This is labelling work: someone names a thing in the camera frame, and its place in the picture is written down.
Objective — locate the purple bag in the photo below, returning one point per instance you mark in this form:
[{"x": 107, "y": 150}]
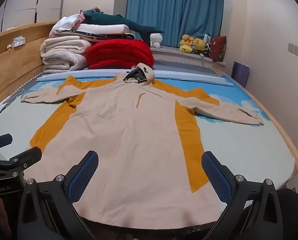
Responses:
[{"x": 240, "y": 73}]

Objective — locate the tissue pack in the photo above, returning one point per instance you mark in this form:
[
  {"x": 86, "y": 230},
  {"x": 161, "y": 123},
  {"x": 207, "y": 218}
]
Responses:
[{"x": 18, "y": 42}]

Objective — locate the teal shark plush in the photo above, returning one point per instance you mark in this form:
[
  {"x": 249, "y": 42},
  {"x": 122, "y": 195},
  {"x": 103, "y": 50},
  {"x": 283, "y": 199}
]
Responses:
[{"x": 106, "y": 17}]

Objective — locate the beige and yellow hooded coat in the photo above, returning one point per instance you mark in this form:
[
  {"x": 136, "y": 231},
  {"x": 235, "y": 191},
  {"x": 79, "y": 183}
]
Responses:
[{"x": 139, "y": 142}]

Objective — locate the wooden bed headboard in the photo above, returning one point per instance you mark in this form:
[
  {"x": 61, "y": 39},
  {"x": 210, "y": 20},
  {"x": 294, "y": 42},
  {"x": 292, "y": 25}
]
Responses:
[{"x": 16, "y": 67}]

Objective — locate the wall switch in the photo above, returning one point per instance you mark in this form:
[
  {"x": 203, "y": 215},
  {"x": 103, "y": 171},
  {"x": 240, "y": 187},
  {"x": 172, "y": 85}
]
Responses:
[{"x": 294, "y": 49}]

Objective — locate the blue curtain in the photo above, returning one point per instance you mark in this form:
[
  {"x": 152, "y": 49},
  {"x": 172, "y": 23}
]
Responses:
[{"x": 174, "y": 10}]

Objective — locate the dark red cushion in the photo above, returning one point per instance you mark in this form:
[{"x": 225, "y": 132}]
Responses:
[{"x": 217, "y": 47}]

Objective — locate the yellow plush toy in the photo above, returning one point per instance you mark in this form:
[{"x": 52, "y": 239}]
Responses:
[
  {"x": 185, "y": 43},
  {"x": 199, "y": 44}
]

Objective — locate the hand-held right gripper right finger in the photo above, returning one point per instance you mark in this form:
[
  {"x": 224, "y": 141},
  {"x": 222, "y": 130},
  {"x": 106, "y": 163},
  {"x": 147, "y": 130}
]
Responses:
[{"x": 217, "y": 177}]

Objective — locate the grey bed mattress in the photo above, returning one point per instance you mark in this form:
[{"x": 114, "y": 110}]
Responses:
[{"x": 189, "y": 66}]

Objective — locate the white wardrobe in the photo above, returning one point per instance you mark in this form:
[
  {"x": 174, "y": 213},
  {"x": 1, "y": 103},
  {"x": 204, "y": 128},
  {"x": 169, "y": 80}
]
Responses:
[{"x": 26, "y": 2}]

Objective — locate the white and pink cloth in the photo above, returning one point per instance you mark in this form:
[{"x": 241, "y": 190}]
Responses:
[{"x": 66, "y": 22}]

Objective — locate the white plush toy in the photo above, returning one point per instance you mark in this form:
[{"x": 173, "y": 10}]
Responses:
[{"x": 156, "y": 40}]

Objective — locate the white fleece blanket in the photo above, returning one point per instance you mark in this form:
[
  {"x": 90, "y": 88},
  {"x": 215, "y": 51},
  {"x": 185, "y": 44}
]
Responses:
[{"x": 61, "y": 62}]

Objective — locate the dark-trimmed folded sheet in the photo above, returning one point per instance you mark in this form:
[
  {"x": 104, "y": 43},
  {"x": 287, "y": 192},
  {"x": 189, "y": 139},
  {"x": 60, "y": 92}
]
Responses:
[{"x": 109, "y": 36}]

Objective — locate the white card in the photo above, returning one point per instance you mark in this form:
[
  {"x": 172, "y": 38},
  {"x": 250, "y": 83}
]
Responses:
[{"x": 207, "y": 38}]

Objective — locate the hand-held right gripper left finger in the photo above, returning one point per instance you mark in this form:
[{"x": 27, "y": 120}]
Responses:
[{"x": 85, "y": 175}]

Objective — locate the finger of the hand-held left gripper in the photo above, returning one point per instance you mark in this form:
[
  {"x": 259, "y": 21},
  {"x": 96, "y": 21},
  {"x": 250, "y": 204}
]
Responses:
[
  {"x": 28, "y": 156},
  {"x": 1, "y": 140}
]

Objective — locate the grey window sill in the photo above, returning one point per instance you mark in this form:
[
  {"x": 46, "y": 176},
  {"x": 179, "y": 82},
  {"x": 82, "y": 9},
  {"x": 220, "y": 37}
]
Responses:
[{"x": 174, "y": 53}]

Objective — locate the striped plush toy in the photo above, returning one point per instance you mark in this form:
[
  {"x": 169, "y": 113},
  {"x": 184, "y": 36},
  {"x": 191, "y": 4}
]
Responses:
[{"x": 207, "y": 50}]

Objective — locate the red folded blanket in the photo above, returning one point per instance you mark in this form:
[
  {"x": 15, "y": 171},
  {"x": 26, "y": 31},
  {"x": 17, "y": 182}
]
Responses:
[{"x": 119, "y": 52}]

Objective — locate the cream folded blanket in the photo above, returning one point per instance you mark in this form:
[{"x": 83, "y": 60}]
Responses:
[{"x": 64, "y": 44}]

